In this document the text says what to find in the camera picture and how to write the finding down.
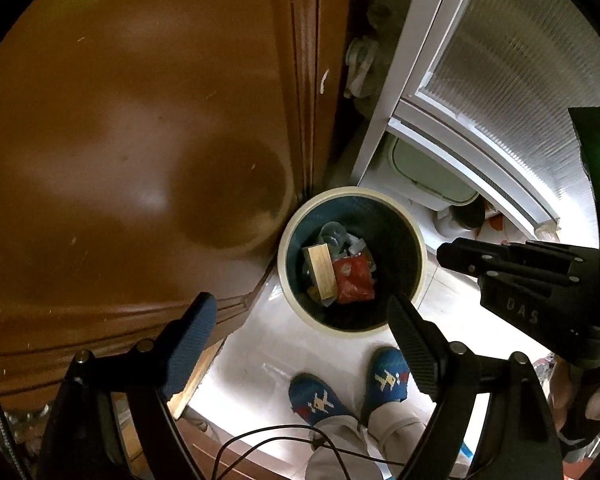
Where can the person's leg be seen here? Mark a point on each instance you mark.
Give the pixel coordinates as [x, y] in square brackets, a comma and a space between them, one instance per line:
[340, 455]
[397, 430]

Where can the white door frame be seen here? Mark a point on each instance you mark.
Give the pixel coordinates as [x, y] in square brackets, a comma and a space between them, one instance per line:
[410, 60]

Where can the tan box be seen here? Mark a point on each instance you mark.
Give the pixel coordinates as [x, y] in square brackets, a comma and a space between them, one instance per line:
[322, 272]

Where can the brown wooden cabinet door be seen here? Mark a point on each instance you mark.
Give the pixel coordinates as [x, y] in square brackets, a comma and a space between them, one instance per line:
[130, 160]

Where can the white lidded appliance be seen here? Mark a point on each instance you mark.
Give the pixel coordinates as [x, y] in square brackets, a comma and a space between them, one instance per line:
[425, 170]

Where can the person's right leg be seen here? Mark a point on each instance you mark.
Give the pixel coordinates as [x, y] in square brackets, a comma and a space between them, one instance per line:
[397, 430]

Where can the round cream rimmed trash bin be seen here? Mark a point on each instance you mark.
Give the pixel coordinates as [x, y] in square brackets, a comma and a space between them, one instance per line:
[395, 255]

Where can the person's right hand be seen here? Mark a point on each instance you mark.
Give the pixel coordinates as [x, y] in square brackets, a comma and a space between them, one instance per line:
[557, 395]

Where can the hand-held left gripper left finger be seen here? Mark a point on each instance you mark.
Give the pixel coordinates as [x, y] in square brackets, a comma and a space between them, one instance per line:
[190, 340]

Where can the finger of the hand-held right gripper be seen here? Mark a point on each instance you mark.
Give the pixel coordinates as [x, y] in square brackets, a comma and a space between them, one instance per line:
[500, 271]
[540, 251]

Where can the person's left leg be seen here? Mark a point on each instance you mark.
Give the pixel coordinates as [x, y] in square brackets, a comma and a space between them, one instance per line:
[340, 455]

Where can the clear plastic bottle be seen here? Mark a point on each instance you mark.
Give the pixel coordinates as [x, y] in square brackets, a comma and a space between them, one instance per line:
[334, 237]

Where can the red snack packet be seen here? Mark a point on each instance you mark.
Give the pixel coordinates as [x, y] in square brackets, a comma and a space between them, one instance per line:
[352, 280]

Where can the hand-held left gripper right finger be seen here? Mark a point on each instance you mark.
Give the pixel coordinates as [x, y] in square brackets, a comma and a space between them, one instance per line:
[412, 340]

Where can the ribbed glass panel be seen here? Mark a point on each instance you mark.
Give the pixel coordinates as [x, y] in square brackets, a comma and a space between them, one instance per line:
[520, 70]

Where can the blue patterned slipper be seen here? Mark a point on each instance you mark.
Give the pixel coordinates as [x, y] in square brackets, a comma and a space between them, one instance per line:
[320, 400]
[387, 380]

